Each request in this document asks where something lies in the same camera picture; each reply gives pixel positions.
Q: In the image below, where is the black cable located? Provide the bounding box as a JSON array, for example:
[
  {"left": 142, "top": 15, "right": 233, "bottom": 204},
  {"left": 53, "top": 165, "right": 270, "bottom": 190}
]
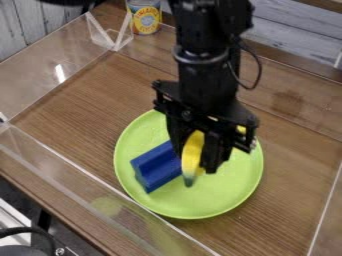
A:
[{"left": 0, "top": 226, "right": 59, "bottom": 256}]

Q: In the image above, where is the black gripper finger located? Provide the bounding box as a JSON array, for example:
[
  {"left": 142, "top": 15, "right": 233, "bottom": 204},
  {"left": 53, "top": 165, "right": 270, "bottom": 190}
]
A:
[
  {"left": 201, "top": 129, "right": 234, "bottom": 174},
  {"left": 166, "top": 116, "right": 196, "bottom": 157}
]

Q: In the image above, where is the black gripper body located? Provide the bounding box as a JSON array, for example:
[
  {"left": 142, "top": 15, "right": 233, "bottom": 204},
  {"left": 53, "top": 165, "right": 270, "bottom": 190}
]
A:
[{"left": 153, "top": 49, "right": 260, "bottom": 153}]

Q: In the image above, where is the blue foam block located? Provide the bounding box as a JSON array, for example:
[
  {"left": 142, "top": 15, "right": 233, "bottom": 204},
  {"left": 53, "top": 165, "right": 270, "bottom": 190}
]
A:
[{"left": 130, "top": 141, "right": 182, "bottom": 193}]

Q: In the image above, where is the clear acrylic enclosure wall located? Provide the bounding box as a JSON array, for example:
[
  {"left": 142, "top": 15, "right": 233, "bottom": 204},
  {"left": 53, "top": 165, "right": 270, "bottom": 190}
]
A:
[{"left": 0, "top": 4, "right": 342, "bottom": 256}]

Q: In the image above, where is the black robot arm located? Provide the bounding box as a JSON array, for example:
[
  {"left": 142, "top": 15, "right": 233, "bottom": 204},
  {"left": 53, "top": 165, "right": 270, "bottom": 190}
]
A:
[{"left": 153, "top": 0, "right": 260, "bottom": 174}]

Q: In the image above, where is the yellow toy banana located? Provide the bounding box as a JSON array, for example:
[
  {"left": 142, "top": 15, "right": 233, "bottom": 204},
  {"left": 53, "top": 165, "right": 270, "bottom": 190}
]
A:
[{"left": 181, "top": 124, "right": 249, "bottom": 188}]

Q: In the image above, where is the green round plate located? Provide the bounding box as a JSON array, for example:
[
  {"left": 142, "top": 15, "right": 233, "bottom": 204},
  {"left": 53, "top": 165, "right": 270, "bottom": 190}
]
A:
[{"left": 114, "top": 110, "right": 265, "bottom": 220}]

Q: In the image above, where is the yellow labelled can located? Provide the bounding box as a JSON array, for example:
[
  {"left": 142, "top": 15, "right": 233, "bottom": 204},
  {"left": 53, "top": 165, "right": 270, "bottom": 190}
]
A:
[{"left": 126, "top": 0, "right": 162, "bottom": 35}]

